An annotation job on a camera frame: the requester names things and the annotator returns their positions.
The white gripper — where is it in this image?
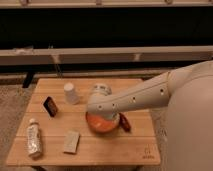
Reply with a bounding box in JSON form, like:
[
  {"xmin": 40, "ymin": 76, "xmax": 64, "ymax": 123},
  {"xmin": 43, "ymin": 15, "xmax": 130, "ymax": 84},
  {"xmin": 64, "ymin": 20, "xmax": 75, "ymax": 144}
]
[{"xmin": 87, "ymin": 83, "xmax": 119, "ymax": 120}]

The orange ceramic bowl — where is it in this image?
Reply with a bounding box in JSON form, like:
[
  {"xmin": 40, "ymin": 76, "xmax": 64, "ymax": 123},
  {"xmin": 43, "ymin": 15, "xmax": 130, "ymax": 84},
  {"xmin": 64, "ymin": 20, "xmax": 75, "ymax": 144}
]
[{"xmin": 85, "ymin": 113, "xmax": 120, "ymax": 133}]

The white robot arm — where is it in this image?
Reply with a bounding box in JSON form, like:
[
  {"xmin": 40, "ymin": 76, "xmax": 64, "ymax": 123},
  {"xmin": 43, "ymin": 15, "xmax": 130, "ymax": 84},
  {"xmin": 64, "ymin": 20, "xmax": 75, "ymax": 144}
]
[{"xmin": 87, "ymin": 60, "xmax": 213, "ymax": 171}]

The white paper cup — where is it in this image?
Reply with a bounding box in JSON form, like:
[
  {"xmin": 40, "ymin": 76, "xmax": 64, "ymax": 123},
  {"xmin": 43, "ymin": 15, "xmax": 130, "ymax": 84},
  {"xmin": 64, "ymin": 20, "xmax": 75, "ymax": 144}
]
[{"xmin": 64, "ymin": 83, "xmax": 79, "ymax": 105}]

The black small box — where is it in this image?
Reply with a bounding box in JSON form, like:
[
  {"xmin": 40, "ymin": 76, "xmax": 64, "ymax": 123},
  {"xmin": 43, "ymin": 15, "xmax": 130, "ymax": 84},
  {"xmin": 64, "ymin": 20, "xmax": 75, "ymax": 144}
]
[{"xmin": 43, "ymin": 96, "xmax": 58, "ymax": 117}]

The wooden folding table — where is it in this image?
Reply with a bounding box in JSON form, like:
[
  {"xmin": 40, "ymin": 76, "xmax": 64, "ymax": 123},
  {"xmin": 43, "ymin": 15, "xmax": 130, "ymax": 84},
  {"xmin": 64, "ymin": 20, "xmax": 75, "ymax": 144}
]
[{"xmin": 6, "ymin": 78, "xmax": 160, "ymax": 166}]

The clear plastic bottle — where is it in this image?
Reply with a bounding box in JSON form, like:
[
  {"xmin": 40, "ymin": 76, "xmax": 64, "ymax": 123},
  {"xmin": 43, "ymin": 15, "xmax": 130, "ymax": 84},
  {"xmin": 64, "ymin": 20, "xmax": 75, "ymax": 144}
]
[{"xmin": 27, "ymin": 118, "xmax": 43, "ymax": 159}]

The long white shelf rail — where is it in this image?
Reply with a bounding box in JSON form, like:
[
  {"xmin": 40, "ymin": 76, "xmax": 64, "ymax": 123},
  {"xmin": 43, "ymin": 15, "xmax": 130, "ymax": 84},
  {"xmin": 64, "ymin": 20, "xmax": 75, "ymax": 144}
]
[{"xmin": 0, "ymin": 45, "xmax": 213, "ymax": 66}]

